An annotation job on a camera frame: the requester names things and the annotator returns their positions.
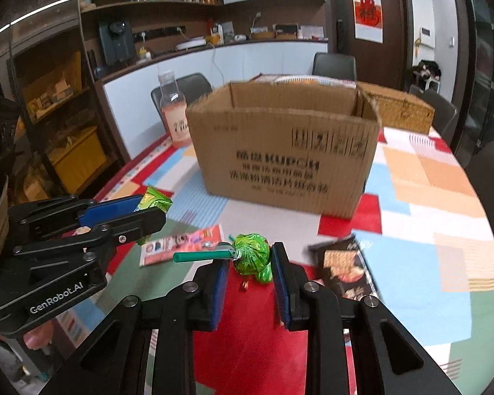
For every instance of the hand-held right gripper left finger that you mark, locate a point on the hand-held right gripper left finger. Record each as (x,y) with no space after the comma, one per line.
(219,296)

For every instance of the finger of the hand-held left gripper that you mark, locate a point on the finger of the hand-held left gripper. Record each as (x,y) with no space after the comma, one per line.
(136,224)
(111,210)

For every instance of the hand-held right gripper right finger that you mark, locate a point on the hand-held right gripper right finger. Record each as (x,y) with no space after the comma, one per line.
(280,292)

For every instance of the green snack packet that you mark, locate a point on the green snack packet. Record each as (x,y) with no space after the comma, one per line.
(157,201)

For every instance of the green lollipop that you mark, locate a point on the green lollipop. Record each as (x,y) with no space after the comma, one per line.
(252,255)

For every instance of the brown cardboard box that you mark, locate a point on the brown cardboard box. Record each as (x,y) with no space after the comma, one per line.
(271,152)

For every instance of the person's left hand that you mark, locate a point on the person's left hand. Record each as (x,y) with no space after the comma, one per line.
(38,339)

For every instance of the pink flat snack packet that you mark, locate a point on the pink flat snack packet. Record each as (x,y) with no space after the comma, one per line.
(168,249)

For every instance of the yellow storage bin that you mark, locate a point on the yellow storage bin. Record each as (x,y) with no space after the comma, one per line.
(78,156)

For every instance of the dark cracker snack packet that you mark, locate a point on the dark cracker snack packet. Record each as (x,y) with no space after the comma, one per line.
(342,265)

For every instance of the pink drink bottle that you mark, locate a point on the pink drink bottle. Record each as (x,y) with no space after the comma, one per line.
(175,123)

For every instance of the dark open shelf cabinet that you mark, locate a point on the dark open shelf cabinet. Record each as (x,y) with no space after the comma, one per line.
(45,90)

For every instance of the grey dining chair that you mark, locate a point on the grey dining chair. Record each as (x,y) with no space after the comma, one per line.
(490,177)
(438,109)
(333,66)
(193,86)

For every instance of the colourful patchwork tablecloth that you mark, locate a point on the colourful patchwork tablecloth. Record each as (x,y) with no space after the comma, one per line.
(415,222)

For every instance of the black countertop appliance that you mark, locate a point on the black countertop appliance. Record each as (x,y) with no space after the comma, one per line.
(117,43)

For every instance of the white lower cabinet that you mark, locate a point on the white lower cabinet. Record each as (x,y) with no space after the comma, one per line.
(238,61)

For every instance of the white orange printed packet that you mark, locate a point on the white orange printed packet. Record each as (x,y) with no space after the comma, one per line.
(296,79)

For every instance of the wicker basket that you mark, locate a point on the wicker basket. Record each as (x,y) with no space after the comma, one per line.
(399,111)

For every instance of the dark wooden door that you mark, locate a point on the dark wooden door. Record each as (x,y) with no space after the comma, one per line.
(395,61)

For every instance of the black white plush toy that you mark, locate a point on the black white plush toy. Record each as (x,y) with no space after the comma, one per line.
(426,70)

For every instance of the dark glass door cabinet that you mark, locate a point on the dark glass door cabinet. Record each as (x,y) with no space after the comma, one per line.
(485,70)

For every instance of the wooden wall shelf unit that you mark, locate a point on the wooden wall shelf unit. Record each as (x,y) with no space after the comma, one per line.
(160,16)

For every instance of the red wall poster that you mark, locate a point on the red wall poster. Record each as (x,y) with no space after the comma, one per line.
(367,14)

